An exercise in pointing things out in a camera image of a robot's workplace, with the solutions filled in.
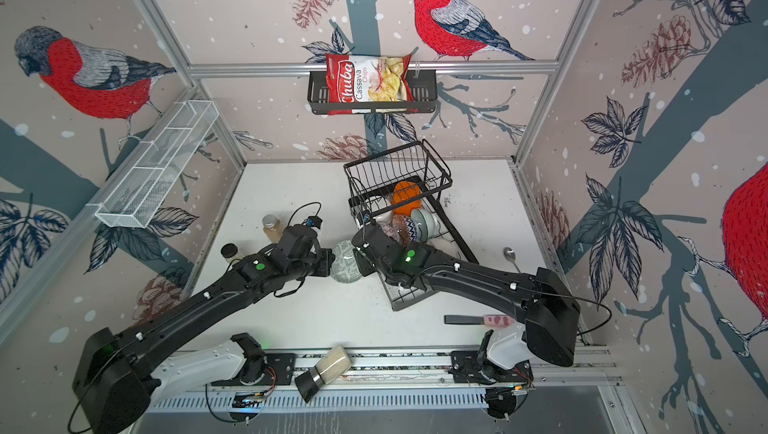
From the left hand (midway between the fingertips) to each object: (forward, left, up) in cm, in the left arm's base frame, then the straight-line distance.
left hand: (336, 257), depth 78 cm
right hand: (0, -6, +1) cm, 6 cm away
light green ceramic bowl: (+13, -26, -4) cm, 29 cm away
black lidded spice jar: (+4, +32, -4) cm, 32 cm away
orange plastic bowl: (+33, -21, -11) cm, 40 cm away
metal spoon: (+6, -53, -12) cm, 55 cm away
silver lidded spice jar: (+13, +22, -5) cm, 26 cm away
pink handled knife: (-13, -42, -12) cm, 45 cm away
